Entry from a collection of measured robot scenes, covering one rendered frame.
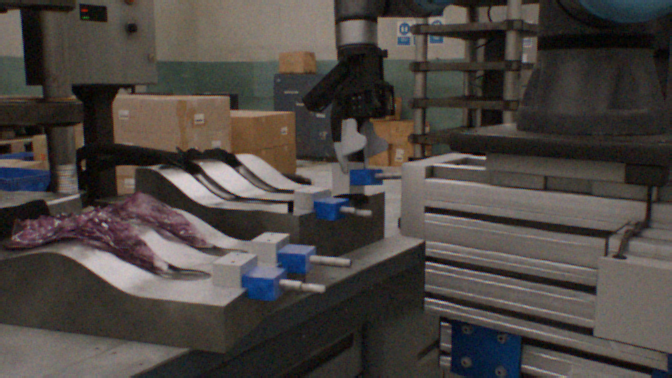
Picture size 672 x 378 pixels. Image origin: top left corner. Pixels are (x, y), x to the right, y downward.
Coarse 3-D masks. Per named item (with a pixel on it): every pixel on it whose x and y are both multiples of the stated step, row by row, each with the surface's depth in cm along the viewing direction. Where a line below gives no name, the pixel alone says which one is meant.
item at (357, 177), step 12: (336, 168) 112; (348, 168) 111; (360, 168) 114; (336, 180) 112; (348, 180) 111; (360, 180) 110; (372, 180) 109; (336, 192) 112; (348, 192) 111; (360, 192) 114
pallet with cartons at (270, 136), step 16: (240, 112) 625; (256, 112) 642; (272, 112) 641; (240, 128) 572; (256, 128) 574; (272, 128) 600; (288, 128) 628; (240, 144) 575; (256, 144) 576; (272, 144) 602; (288, 144) 630; (272, 160) 604; (288, 160) 631
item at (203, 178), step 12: (180, 156) 124; (192, 156) 127; (204, 156) 129; (216, 156) 128; (228, 156) 131; (180, 168) 118; (192, 168) 122; (240, 168) 129; (204, 180) 119; (252, 180) 126; (216, 192) 117; (228, 192) 117; (276, 192) 121; (288, 192) 119
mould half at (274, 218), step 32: (192, 160) 127; (256, 160) 134; (160, 192) 115; (192, 192) 112; (256, 192) 121; (384, 192) 119; (224, 224) 107; (256, 224) 103; (288, 224) 99; (320, 224) 103; (352, 224) 111; (384, 224) 120
